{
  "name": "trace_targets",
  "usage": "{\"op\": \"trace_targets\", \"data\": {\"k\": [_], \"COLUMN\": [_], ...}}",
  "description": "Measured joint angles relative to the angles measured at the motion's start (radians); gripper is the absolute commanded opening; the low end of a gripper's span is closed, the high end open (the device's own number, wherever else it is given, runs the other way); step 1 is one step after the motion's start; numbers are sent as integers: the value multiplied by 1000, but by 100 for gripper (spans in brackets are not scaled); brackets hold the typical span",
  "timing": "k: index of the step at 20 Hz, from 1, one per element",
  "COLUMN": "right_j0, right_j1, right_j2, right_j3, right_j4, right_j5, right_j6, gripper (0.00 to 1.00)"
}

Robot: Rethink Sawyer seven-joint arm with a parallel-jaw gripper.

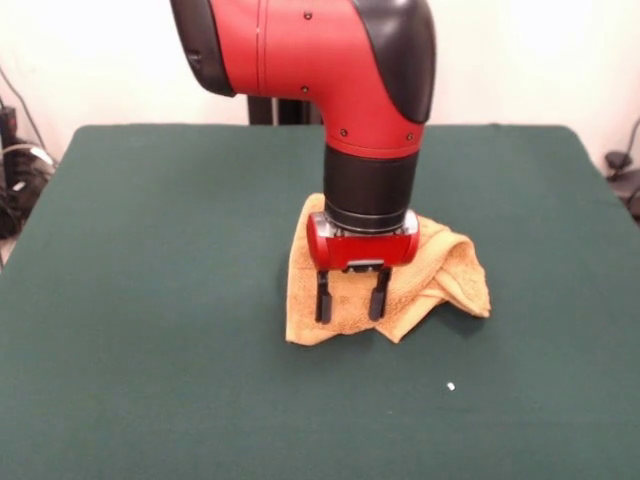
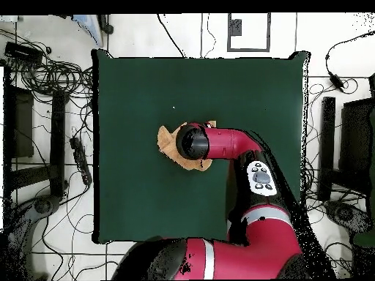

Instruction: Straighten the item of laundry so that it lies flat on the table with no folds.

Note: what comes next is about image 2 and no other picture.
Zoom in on dark green table cloth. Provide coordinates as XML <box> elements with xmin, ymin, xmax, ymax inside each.
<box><xmin>91</xmin><ymin>48</ymin><xmax>311</xmax><ymax>245</ymax></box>

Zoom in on black power adapter with cable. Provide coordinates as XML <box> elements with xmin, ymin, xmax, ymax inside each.
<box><xmin>324</xmin><ymin>30</ymin><xmax>375</xmax><ymax>93</ymax></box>

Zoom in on orange terry towel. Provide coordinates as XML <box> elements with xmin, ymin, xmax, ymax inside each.
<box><xmin>157</xmin><ymin>119</ymin><xmax>218</xmax><ymax>172</ymax></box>

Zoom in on black power strip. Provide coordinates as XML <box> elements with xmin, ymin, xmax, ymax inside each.
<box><xmin>69</xmin><ymin>136</ymin><xmax>93</xmax><ymax>186</ymax></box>

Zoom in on black flat box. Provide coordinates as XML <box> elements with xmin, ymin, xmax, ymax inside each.
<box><xmin>4</xmin><ymin>41</ymin><xmax>44</xmax><ymax>64</ymax></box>

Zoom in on tangled black cables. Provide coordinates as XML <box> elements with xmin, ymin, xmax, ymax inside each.
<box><xmin>0</xmin><ymin>29</ymin><xmax>94</xmax><ymax>100</ymax></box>

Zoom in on black metal stand frame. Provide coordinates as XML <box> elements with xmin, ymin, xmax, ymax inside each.
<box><xmin>317</xmin><ymin>95</ymin><xmax>375</xmax><ymax>203</ymax></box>
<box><xmin>2</xmin><ymin>65</ymin><xmax>70</xmax><ymax>203</ymax></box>

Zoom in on dark grey floor box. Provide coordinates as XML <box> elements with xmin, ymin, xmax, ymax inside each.
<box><xmin>229</xmin><ymin>18</ymin><xmax>243</xmax><ymax>37</ymax></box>

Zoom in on thick black cable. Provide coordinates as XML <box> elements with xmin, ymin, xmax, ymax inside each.
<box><xmin>156</xmin><ymin>13</ymin><xmax>187</xmax><ymax>58</ymax></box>

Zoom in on grey caster leg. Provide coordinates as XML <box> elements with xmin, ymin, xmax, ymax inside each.
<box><xmin>323</xmin><ymin>200</ymin><xmax>373</xmax><ymax>235</ymax></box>
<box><xmin>5</xmin><ymin>194</ymin><xmax>62</xmax><ymax>280</ymax></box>

